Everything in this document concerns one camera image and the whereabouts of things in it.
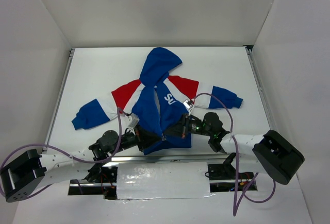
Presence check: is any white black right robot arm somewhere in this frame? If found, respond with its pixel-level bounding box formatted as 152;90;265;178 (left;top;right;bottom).
164;112;305;185

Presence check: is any blue white red hooded jacket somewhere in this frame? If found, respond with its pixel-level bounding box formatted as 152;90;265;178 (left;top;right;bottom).
72;47;243;155

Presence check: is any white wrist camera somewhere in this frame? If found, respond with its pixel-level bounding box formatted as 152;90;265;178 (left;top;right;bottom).
183;99;194;115
125;113;139;129

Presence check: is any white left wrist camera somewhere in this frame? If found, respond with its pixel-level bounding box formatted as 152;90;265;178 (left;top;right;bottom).
125;113;139;129

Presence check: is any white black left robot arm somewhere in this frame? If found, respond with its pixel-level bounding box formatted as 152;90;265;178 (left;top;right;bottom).
1;128;161;203

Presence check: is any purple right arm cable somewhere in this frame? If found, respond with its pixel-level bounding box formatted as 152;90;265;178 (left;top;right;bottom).
190;93;276;216

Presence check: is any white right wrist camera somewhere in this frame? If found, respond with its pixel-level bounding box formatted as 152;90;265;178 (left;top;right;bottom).
183;99;194;115

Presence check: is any white cover plate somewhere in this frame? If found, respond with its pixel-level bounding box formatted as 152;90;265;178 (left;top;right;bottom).
117;162;212;200

